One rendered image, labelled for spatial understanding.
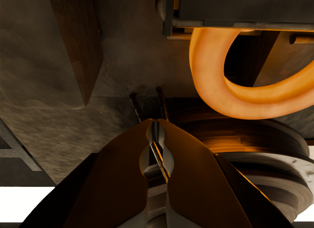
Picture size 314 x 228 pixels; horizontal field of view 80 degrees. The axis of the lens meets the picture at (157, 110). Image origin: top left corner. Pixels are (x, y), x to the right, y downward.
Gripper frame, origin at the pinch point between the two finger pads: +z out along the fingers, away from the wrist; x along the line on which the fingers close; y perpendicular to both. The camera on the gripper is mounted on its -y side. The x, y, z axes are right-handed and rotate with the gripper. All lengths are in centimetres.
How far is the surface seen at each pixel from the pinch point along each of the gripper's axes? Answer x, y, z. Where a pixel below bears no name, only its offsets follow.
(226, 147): 10.4, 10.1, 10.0
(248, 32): 13.7, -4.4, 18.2
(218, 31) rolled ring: 5.5, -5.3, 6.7
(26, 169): -472, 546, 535
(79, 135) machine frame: -18.3, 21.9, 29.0
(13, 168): -523, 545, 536
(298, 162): 22.0, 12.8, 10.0
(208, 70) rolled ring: 5.5, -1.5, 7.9
